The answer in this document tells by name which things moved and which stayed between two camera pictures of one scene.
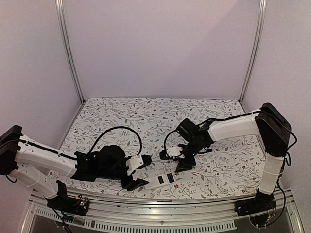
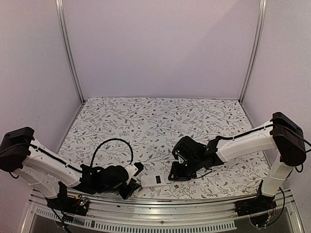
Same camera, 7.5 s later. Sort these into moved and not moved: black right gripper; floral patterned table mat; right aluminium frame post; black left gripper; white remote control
Moved: black right gripper; black left gripper
Not moved: right aluminium frame post; floral patterned table mat; white remote control
